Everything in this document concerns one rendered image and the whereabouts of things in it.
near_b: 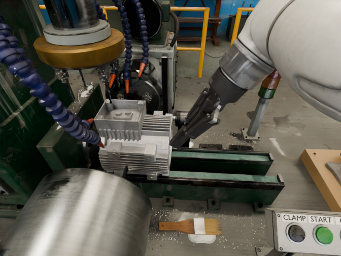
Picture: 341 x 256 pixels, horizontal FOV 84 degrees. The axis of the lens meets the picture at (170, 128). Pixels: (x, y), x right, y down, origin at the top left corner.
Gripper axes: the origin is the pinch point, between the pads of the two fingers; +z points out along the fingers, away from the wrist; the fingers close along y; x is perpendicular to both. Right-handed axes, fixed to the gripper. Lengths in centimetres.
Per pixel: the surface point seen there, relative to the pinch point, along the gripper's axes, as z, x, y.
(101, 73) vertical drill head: -5.8, -23.7, -1.1
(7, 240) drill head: 8.8, -23.7, 27.6
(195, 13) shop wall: 39, 53, -506
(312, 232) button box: -9.7, 24.1, 20.4
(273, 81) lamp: -18.0, 30.2, -33.1
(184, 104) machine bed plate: 25, 17, -61
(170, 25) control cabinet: 49, 2, -316
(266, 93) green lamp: -12.9, 32.2, -33.4
